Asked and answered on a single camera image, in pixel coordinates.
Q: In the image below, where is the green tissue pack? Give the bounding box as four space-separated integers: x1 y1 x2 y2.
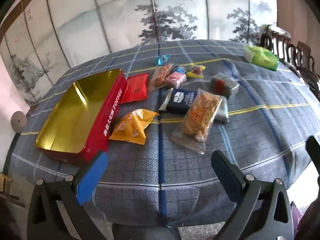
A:
244 44 279 72

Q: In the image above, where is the pink candy packet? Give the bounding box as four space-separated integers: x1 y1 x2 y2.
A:
164 71 187 89

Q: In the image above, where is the red snack packet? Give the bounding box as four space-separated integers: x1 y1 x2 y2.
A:
119 73 149 103

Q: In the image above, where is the round grey disc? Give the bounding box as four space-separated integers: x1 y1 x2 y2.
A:
10 111 27 132

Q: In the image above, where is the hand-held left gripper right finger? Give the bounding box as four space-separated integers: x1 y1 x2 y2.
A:
211 150 294 240

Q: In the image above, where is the silver snack packet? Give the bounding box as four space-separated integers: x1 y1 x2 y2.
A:
214 96 230 123

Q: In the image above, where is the yellow candy packet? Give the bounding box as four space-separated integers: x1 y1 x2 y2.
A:
186 64 207 78

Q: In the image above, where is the dark blue snack packet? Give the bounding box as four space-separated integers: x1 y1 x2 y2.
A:
158 87 200 115

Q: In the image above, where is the blue checked tablecloth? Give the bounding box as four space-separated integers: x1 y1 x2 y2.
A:
10 39 320 228

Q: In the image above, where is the small clear fried snack packet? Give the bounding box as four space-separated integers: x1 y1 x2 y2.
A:
147 63 173 92

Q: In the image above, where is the blue plum candy packet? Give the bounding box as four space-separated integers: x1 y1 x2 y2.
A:
153 54 171 67

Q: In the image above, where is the orange snack packet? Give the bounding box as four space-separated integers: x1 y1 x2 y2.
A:
108 109 160 145

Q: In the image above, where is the red tin box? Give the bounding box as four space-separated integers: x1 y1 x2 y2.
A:
34 69 127 166

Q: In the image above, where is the painted folding screen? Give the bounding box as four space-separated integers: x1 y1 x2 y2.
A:
0 0 279 107

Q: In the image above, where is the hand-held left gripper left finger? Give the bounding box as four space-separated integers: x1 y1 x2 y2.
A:
27 151 113 240

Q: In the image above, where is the large clear fried snack packet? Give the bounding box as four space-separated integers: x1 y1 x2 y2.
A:
171 88 223 155

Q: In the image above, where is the dark grey snack packet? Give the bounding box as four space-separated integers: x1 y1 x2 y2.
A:
210 74 240 99

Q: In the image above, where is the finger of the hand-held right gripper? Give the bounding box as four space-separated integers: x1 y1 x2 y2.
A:
305 135 320 178

